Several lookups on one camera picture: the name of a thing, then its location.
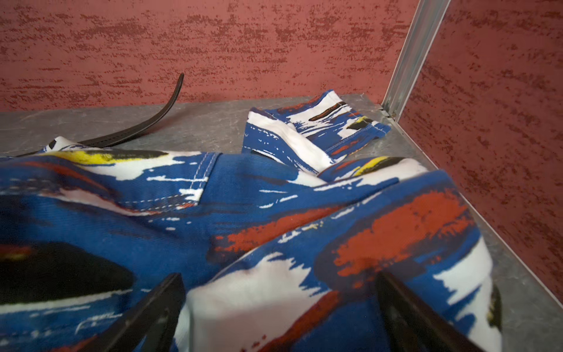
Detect black leather belt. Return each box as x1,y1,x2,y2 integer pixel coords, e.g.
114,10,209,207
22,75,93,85
1,73,185,158

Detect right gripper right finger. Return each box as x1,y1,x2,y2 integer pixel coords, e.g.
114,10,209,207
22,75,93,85
375,271,481,352

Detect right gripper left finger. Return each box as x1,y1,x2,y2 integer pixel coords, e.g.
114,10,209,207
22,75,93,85
81,273,186,351

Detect right corner aluminium profile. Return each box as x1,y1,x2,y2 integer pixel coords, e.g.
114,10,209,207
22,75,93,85
382,0,451,122

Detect blue patterned trousers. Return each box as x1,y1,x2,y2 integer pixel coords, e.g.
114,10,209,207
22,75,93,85
1,91,502,351

